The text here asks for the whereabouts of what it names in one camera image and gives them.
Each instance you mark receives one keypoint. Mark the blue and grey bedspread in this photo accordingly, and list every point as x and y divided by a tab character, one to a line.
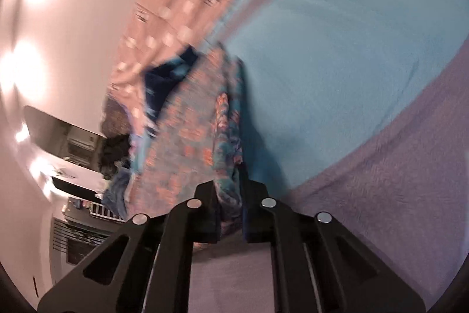
360	108

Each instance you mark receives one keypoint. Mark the navy star blanket roll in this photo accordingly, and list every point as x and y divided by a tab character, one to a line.
160	81

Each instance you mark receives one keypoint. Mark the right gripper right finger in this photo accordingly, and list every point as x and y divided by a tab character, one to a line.
318	265

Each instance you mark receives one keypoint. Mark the dark blue towel pile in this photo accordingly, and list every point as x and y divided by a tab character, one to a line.
114	196

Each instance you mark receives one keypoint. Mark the white shelf rack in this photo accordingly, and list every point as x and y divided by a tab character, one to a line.
99	211

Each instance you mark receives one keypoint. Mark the black clothes pile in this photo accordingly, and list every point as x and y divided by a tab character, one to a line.
114	150

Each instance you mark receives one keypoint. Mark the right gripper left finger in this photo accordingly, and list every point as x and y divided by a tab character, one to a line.
145	266

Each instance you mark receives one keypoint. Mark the floral teal orange garment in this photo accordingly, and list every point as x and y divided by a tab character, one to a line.
195	139

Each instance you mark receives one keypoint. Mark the pink polka dot sheet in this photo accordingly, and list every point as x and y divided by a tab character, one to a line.
172	12

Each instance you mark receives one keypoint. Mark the purple patterned pillow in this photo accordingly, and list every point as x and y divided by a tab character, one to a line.
115	119

